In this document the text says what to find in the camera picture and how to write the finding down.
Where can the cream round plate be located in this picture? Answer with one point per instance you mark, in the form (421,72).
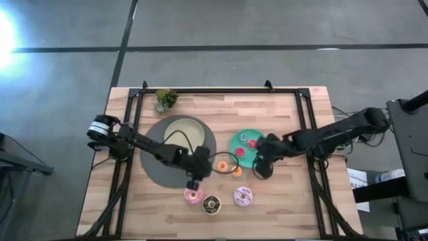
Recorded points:
(187,129)

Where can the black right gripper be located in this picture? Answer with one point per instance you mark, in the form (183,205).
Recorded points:
(271,147)

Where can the white bottle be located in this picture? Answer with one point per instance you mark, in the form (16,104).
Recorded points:
(391,175)

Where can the grey round placemat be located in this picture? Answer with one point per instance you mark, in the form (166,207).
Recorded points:
(157,174)

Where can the large pink iced donut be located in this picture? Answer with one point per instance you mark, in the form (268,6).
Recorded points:
(190,199)

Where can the dark grey cart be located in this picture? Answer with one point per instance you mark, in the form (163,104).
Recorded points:
(411,140)

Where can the large purple iced donut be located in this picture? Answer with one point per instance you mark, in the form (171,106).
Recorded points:
(243,196)

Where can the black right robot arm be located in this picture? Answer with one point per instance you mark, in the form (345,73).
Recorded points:
(334,132)

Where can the dark grey side table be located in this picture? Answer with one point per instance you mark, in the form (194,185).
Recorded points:
(20,160)

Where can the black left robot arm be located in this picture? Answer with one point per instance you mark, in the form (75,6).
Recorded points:
(147,144)

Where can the small red donut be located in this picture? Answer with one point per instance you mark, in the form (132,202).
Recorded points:
(239,151)

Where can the small blue donut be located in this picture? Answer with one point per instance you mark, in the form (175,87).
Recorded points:
(243,137)

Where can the large chocolate iced donut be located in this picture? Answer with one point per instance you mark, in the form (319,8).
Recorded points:
(211,204)

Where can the black metal table frame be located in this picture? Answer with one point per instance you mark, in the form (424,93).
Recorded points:
(220,90)

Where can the white paper sheets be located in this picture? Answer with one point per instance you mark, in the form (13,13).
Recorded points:
(356,177)

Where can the teal round plate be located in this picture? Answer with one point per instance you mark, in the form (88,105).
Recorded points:
(247,160)

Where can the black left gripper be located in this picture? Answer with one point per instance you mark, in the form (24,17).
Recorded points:
(199,164)

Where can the small green potted plant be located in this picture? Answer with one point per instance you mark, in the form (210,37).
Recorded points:
(166,98)

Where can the black diagonal frame strut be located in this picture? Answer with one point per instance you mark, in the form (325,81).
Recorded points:
(334,211)

